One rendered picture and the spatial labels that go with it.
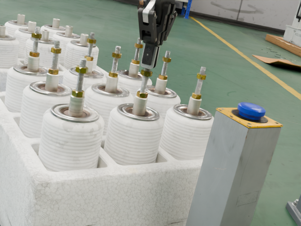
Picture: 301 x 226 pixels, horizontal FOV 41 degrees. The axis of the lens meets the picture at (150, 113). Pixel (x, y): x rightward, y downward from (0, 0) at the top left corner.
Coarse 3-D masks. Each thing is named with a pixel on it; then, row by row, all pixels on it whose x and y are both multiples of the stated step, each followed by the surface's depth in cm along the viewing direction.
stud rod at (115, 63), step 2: (116, 46) 76; (118, 46) 76; (116, 48) 76; (118, 48) 76; (116, 50) 76; (118, 50) 76; (116, 52) 76; (118, 52) 76; (114, 58) 76; (116, 58) 76; (118, 58) 77; (114, 60) 77; (116, 60) 76; (118, 60) 77; (114, 62) 77; (116, 62) 77; (112, 64) 77; (114, 64) 77; (116, 64) 77; (112, 66) 77; (114, 66) 77; (116, 66) 77; (112, 68) 77; (114, 68) 77; (116, 68) 77; (112, 70) 77; (114, 70) 77; (116, 70) 78; (112, 72) 77; (114, 72) 77
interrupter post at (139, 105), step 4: (136, 96) 68; (136, 100) 68; (140, 100) 68; (144, 100) 68; (136, 104) 68; (140, 104) 68; (144, 104) 68; (136, 108) 68; (140, 108) 68; (144, 108) 69; (132, 112) 69; (136, 112) 68; (140, 112) 68; (144, 112) 69
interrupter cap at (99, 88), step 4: (96, 84) 80; (100, 84) 81; (104, 84) 81; (92, 88) 77; (96, 88) 78; (100, 88) 78; (104, 88) 80; (116, 88) 81; (120, 88) 81; (124, 88) 81; (96, 92) 76; (100, 92) 75; (104, 92) 76; (108, 92) 77; (116, 92) 79; (120, 92) 78; (124, 92) 79; (128, 92) 79; (112, 96) 75; (116, 96) 76; (120, 96) 76; (124, 96) 77
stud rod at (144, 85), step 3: (147, 69) 67; (144, 78) 67; (147, 78) 67; (144, 81) 67; (147, 81) 68; (144, 84) 67; (141, 87) 68; (144, 87) 68; (141, 90) 68; (144, 90) 68
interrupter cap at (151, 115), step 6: (120, 108) 69; (126, 108) 70; (132, 108) 71; (150, 108) 72; (126, 114) 66; (132, 114) 67; (150, 114) 69; (156, 114) 70; (138, 120) 66; (144, 120) 66; (150, 120) 67; (156, 120) 68
